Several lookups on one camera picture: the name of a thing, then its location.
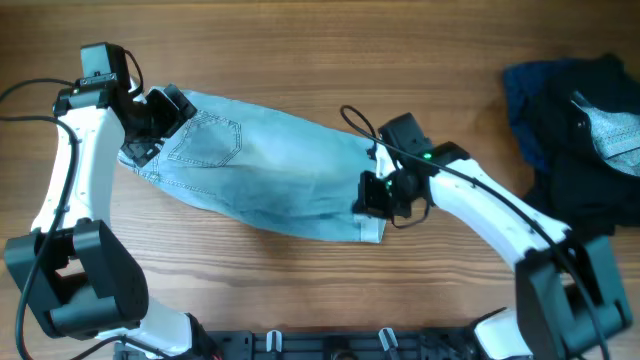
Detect light blue denim shorts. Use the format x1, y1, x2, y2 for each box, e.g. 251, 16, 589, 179
118, 90, 386, 243

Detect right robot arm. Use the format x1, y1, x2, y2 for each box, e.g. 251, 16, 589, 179
353, 113, 633, 359

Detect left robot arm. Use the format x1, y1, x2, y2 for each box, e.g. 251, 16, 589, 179
4, 42, 220, 359

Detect dark clothes pile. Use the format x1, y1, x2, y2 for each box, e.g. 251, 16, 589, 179
502, 54, 639, 235

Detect grey patterned garment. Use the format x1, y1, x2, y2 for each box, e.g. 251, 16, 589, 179
571, 92, 639, 177

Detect right black cable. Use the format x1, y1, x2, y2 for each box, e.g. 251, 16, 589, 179
339, 103, 612, 360

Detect black cable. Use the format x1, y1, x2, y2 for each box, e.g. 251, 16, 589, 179
339, 103, 612, 360
0, 76, 166, 360

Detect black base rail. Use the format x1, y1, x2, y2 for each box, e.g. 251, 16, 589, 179
113, 326, 481, 360

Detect left black cable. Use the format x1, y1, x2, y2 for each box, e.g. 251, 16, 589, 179
0, 76, 166, 360

